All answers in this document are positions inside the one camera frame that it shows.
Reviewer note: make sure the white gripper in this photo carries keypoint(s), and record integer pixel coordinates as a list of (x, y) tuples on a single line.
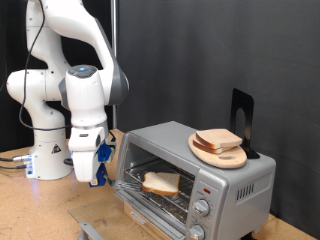
[(85, 165)]

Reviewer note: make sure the white bread slice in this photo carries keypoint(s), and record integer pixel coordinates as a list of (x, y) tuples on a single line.
[(163, 182), (218, 137), (205, 148)]

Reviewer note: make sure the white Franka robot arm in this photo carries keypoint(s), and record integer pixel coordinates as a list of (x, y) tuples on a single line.
[(83, 100)]

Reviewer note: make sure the wooden block under oven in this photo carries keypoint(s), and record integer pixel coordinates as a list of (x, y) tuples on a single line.
[(146, 233)]

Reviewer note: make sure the silver oven knob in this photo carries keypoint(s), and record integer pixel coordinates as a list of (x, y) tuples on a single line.
[(201, 208), (196, 232)]

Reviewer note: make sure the silver toaster oven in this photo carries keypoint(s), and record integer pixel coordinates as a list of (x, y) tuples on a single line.
[(233, 200)]

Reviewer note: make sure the round wooden cutting board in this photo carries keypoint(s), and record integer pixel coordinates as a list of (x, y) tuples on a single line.
[(226, 160)]

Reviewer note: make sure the vertical metal pole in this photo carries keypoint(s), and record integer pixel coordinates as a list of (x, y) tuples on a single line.
[(114, 20)]

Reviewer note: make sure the black metal bookend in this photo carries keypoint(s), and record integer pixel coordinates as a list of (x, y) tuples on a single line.
[(248, 103)]

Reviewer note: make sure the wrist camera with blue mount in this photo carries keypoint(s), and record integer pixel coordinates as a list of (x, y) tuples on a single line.
[(105, 152)]

